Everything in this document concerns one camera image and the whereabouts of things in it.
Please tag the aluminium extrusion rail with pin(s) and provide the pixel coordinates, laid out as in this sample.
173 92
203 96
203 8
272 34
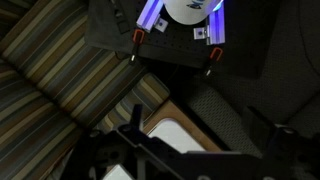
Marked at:
150 16
214 31

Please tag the left aluminium extrusion rail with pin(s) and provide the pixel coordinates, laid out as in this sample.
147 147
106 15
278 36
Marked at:
150 16

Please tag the wooden framed white table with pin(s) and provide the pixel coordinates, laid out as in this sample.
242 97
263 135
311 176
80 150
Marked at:
169 122

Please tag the left orange clamp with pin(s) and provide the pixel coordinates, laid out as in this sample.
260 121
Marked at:
138 38

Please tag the striped fabric couch cushion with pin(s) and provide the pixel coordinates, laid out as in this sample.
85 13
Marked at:
54 86

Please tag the orange clamp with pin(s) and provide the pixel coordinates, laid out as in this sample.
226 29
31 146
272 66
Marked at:
215 56
138 38

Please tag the dark grey textured chair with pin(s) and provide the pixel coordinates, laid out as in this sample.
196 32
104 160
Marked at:
287 92

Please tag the black perforated mounting board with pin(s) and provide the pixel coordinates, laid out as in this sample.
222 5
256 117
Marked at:
249 26

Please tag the right aluminium extrusion rail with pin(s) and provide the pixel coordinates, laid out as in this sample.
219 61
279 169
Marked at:
214 31

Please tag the right orange clamp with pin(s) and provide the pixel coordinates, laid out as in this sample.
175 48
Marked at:
215 56

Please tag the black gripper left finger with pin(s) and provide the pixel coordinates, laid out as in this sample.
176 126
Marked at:
143 158

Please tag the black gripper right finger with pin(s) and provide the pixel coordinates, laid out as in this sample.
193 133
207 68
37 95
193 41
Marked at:
286 153

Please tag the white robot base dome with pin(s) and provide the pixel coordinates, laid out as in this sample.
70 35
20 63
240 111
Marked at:
190 12

